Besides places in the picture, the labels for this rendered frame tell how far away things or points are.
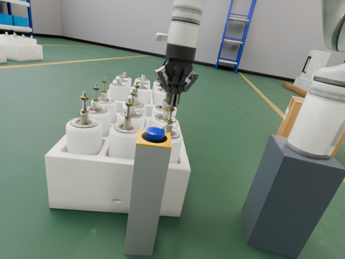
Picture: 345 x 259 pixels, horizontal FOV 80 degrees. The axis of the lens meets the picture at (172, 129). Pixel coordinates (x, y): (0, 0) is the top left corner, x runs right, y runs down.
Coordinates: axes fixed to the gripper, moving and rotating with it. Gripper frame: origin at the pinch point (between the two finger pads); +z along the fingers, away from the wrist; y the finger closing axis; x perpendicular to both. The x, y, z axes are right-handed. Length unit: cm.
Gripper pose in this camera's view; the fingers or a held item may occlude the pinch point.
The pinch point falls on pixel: (172, 99)
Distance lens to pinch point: 57.8
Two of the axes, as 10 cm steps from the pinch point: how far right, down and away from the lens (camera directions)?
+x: -4.7, -4.1, 7.8
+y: 8.7, -0.6, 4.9
